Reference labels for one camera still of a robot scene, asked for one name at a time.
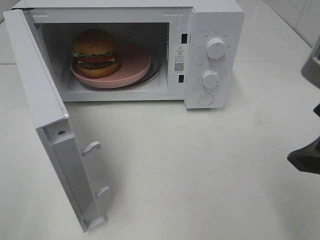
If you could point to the round white door button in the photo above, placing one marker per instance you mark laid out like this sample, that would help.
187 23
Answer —
206 99

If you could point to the pink round plate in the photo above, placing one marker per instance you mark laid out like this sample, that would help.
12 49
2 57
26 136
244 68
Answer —
127 51

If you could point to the burger with lettuce and tomato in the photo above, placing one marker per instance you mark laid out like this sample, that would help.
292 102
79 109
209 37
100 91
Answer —
95 53

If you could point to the white microwave door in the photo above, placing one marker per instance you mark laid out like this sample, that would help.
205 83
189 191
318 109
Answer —
51 118

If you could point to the white lower timer knob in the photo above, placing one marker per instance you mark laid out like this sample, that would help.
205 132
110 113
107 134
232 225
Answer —
210 79

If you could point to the white microwave oven body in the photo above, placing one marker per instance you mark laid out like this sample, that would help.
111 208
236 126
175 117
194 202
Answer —
174 32

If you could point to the white upper power knob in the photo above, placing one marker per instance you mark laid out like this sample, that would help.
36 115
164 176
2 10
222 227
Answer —
215 47

